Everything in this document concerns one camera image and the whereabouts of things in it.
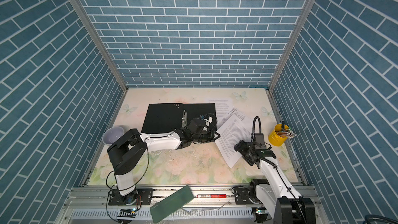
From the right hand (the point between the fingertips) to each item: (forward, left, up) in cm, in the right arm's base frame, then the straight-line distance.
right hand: (237, 147), depth 87 cm
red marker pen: (-24, +13, -3) cm, 28 cm away
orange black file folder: (+19, +48, -3) cm, 52 cm away
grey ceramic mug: (+1, +73, +4) cm, 73 cm away
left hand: (+2, +10, +8) cm, 13 cm away
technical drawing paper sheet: (+26, -3, -3) cm, 26 cm away
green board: (-31, +35, -1) cm, 47 cm away
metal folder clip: (+18, +34, -1) cm, 38 cm away
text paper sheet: (+34, +9, -4) cm, 35 cm away
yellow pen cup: (+5, -20, +3) cm, 21 cm away
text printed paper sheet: (+12, +1, -2) cm, 12 cm away
